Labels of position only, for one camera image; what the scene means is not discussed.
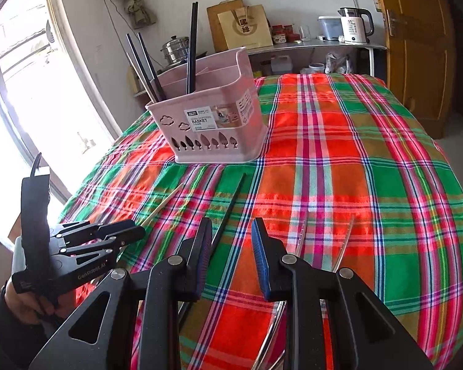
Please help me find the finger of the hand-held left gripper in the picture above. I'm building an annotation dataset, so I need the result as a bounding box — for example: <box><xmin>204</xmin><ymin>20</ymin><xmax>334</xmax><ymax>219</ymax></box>
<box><xmin>50</xmin><ymin>220</ymin><xmax>146</xmax><ymax>248</ymax></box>
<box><xmin>48</xmin><ymin>240</ymin><xmax>122</xmax><ymax>268</ymax></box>

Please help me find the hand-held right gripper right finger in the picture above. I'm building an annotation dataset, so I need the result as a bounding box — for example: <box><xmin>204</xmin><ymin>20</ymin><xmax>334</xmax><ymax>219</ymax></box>
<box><xmin>251</xmin><ymin>217</ymin><xmax>435</xmax><ymax>370</ymax></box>

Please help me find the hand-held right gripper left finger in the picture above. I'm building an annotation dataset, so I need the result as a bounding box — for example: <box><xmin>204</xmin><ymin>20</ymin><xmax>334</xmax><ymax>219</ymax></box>
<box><xmin>29</xmin><ymin>218</ymin><xmax>214</xmax><ymax>370</ymax></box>

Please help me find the black chopstick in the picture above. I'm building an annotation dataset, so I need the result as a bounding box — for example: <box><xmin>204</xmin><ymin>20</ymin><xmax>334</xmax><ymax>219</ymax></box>
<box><xmin>187</xmin><ymin>2</ymin><xmax>196</xmax><ymax>95</ymax></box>
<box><xmin>177</xmin><ymin>173</ymin><xmax>248</xmax><ymax>330</ymax></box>
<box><xmin>137</xmin><ymin>31</ymin><xmax>167</xmax><ymax>101</ymax></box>
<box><xmin>126</xmin><ymin>33</ymin><xmax>161</xmax><ymax>101</ymax></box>
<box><xmin>189</xmin><ymin>2</ymin><xmax>200</xmax><ymax>95</ymax></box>

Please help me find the beige wooden chopstick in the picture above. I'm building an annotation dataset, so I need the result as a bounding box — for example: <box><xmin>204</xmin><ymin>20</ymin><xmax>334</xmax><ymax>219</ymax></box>
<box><xmin>140</xmin><ymin>183</ymin><xmax>185</xmax><ymax>227</ymax></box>
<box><xmin>125</xmin><ymin>51</ymin><xmax>157</xmax><ymax>101</ymax></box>

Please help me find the pink plastic utensil basket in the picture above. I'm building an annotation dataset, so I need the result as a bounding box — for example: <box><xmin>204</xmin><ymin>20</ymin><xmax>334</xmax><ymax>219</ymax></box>
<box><xmin>145</xmin><ymin>46</ymin><xmax>269</xmax><ymax>163</ymax></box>

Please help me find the person's left hand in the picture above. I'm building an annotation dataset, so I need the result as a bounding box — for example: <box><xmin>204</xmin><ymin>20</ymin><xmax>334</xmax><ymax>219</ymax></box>
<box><xmin>3</xmin><ymin>288</ymin><xmax>77</xmax><ymax>329</ymax></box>

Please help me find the plaid tablecloth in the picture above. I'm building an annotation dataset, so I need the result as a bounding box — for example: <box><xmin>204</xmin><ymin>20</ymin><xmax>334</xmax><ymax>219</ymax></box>
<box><xmin>58</xmin><ymin>73</ymin><xmax>463</xmax><ymax>370</ymax></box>

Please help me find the steel steamer pot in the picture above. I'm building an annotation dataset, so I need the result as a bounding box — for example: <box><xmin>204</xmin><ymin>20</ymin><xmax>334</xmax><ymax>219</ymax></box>
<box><xmin>161</xmin><ymin>35</ymin><xmax>190</xmax><ymax>66</ymax></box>

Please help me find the white plastic canister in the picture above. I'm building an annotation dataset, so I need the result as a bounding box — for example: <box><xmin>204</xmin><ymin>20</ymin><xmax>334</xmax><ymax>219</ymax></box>
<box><xmin>271</xmin><ymin>55</ymin><xmax>293</xmax><ymax>74</ymax></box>

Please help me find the clear plastic bag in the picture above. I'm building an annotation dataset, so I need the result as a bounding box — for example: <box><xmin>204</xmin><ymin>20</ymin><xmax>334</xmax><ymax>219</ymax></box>
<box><xmin>325</xmin><ymin>52</ymin><xmax>352</xmax><ymax>75</ymax></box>

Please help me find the metal side table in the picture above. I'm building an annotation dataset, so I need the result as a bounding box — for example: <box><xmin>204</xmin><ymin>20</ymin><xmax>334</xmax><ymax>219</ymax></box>
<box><xmin>249</xmin><ymin>39</ymin><xmax>387</xmax><ymax>77</ymax></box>

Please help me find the brown paper bag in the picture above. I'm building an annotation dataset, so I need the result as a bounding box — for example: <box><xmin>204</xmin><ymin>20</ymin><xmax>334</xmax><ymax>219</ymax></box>
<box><xmin>217</xmin><ymin>5</ymin><xmax>274</xmax><ymax>51</ymax></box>

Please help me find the clear plastic water jug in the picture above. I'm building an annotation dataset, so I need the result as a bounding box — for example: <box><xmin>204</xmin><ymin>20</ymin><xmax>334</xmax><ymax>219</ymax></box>
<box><xmin>317</xmin><ymin>15</ymin><xmax>344</xmax><ymax>41</ymax></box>

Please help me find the wooden door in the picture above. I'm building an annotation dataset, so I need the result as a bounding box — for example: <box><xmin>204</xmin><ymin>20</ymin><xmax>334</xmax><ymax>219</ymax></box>
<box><xmin>370</xmin><ymin>0</ymin><xmax>458</xmax><ymax>139</ymax></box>

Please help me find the white electric kettle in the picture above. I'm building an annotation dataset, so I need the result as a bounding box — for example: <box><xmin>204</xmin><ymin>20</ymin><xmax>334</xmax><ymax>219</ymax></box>
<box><xmin>339</xmin><ymin>7</ymin><xmax>374</xmax><ymax>45</ymax></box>

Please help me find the white window frame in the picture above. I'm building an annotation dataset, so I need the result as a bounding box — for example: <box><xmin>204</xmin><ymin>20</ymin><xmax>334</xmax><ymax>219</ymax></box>
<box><xmin>0</xmin><ymin>0</ymin><xmax>118</xmax><ymax>232</ymax></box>

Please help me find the metal door handle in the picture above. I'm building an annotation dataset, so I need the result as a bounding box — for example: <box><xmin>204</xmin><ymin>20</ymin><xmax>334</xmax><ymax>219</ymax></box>
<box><xmin>386</xmin><ymin>10</ymin><xmax>404</xmax><ymax>38</ymax></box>

